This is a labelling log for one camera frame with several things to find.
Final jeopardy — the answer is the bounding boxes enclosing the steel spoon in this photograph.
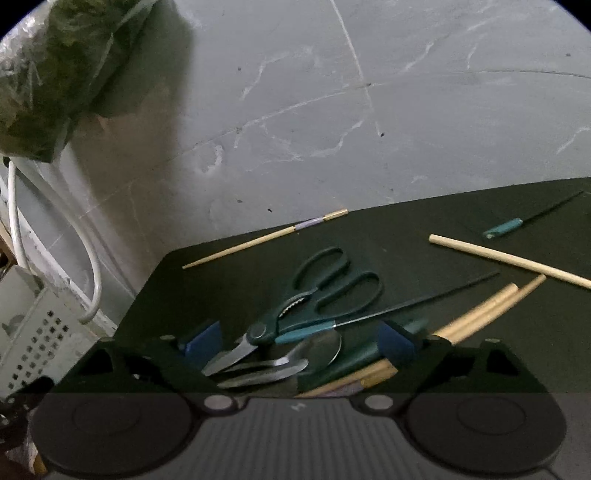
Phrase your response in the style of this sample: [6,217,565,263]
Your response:
[228,330,342,375]

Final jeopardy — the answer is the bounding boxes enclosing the white perforated utensil basket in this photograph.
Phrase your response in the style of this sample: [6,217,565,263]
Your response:
[1,265,98,399]

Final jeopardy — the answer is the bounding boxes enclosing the purple banded bamboo chopstick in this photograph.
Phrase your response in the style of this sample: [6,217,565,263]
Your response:
[182,209,349,270]

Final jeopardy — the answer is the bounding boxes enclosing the bamboo chopstick pair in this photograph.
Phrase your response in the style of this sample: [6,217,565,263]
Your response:
[297,283,519,398]
[359,274,548,388]

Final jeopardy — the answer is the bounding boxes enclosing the dark green scissors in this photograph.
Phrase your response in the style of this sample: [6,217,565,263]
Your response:
[201,246,383,377]

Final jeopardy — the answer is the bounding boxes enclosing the long bamboo chopstick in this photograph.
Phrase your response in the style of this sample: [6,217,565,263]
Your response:
[428,234,591,289]

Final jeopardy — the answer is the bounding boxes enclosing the plastic bag of leaves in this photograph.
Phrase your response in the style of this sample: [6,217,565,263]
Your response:
[1,1,154,163]

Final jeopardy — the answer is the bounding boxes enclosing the green handled kitchen knife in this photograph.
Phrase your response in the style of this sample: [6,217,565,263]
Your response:
[298,318,428,394]

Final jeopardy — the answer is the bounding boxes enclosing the teal handled black skewer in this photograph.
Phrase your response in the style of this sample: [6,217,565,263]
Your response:
[274,270,499,345]

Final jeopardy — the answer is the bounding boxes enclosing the teal handled thin skewer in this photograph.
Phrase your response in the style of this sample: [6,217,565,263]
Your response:
[482,190,585,240]

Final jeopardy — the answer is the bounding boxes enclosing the white hose from tap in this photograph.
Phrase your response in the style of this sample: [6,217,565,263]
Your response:
[6,161,31,273]

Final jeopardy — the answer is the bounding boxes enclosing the white hose from wall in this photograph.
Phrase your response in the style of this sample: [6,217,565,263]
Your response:
[6,156,103,325]

